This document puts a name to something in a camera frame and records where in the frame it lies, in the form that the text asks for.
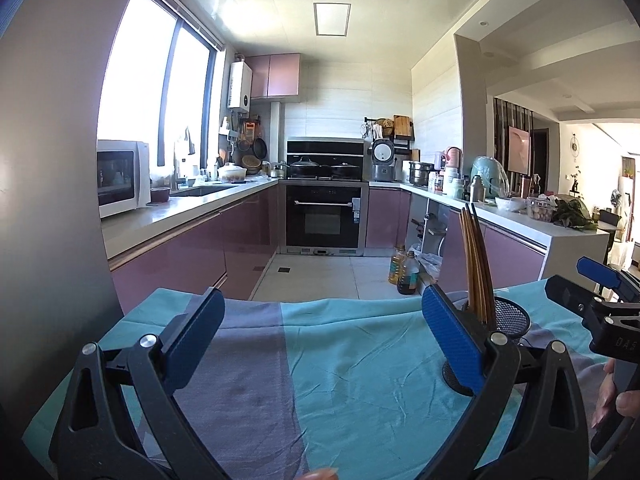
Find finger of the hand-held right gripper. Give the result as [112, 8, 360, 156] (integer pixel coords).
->
[545, 275, 640, 326]
[576, 256, 640, 303]

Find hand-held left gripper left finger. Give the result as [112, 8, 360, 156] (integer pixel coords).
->
[48, 286, 231, 480]

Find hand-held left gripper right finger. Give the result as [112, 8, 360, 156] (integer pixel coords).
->
[421, 284, 591, 480]

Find black mesh utensil holder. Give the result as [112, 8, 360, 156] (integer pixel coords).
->
[442, 296, 532, 397]

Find bundle of wooden chopsticks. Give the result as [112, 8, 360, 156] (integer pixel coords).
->
[460, 203, 497, 326]

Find person's right hand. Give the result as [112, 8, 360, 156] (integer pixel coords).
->
[592, 358, 640, 429]

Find leafy green vegetables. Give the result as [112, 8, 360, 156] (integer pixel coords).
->
[552, 197, 601, 231]

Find dark cooking oil bottle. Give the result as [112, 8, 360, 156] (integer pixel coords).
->
[397, 251, 421, 296]

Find pink base cabinets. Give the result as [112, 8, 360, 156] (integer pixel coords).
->
[365, 186, 548, 293]
[109, 181, 281, 316]

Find white plastic bag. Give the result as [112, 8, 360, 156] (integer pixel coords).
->
[410, 242, 443, 283]

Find clear egg box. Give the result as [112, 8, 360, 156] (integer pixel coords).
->
[527, 196, 557, 223]

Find teal and grey tablecloth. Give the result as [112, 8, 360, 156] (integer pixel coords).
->
[22, 275, 640, 480]

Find white kitchen countertop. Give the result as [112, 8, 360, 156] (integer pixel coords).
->
[100, 177, 611, 281]

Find white and mint canister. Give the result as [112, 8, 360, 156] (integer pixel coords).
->
[444, 167, 465, 200]

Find stainless steel pot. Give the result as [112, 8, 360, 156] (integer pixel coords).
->
[408, 161, 435, 187]

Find black built-in oven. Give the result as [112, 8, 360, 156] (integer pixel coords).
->
[278, 181, 370, 257]

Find white microwave oven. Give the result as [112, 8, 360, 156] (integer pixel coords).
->
[96, 140, 151, 219]

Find white rice cooker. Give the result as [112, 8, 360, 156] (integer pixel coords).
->
[370, 138, 397, 182]

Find grey refrigerator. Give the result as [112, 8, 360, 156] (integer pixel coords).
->
[0, 0, 151, 411]

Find wooden cutting board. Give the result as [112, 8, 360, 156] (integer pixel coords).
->
[393, 114, 416, 141]

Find black integrated stove hood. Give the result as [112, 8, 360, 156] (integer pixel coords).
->
[286, 139, 366, 182]

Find kitchen window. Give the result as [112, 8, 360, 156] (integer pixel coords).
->
[97, 0, 226, 181]

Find white gas water heater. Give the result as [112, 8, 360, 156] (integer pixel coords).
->
[227, 60, 252, 112]

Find rectangular ceiling light panel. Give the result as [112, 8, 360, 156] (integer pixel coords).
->
[313, 2, 352, 37]

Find pink wall picture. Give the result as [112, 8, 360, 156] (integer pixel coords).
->
[507, 125, 532, 173]

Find pink wall cabinet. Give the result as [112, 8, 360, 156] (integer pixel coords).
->
[245, 53, 301, 100]

